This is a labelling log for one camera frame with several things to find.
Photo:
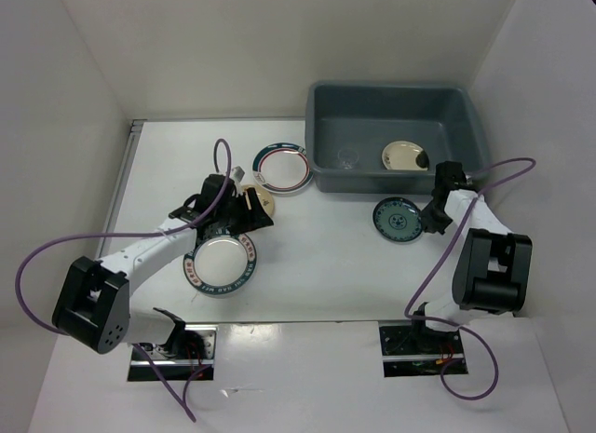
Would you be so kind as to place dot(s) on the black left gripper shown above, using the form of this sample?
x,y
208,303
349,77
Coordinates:
x,y
253,219

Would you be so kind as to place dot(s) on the aluminium table edge rail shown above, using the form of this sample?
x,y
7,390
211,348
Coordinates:
x,y
135,132

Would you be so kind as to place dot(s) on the cream plate black spot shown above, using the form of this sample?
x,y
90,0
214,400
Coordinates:
x,y
404,155

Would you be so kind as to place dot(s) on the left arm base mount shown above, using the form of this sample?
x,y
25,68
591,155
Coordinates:
x,y
180,349

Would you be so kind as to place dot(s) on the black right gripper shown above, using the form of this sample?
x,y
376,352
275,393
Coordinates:
x,y
429,223

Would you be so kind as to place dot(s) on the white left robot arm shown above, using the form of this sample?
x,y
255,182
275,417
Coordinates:
x,y
94,303

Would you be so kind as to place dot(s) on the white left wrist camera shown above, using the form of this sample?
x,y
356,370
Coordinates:
x,y
236,175

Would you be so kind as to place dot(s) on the white plate dark green rim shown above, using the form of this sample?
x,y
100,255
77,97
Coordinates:
x,y
221,266

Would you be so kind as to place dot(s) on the grey plastic bin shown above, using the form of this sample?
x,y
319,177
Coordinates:
x,y
366,116

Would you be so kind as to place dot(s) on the cream plate small motifs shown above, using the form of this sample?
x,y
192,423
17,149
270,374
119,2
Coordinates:
x,y
265,198

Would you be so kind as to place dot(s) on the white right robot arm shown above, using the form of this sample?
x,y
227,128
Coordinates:
x,y
492,271

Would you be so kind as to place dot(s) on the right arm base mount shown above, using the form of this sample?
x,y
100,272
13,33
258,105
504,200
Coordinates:
x,y
410,352

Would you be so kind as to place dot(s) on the clear plastic cup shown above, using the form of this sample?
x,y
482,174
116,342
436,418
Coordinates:
x,y
347,158

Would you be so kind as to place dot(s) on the blue green patterned plate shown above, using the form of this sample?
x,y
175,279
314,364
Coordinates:
x,y
397,219

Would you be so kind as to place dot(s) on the white plate red teal rim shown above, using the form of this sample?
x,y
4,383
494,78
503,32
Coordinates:
x,y
282,168

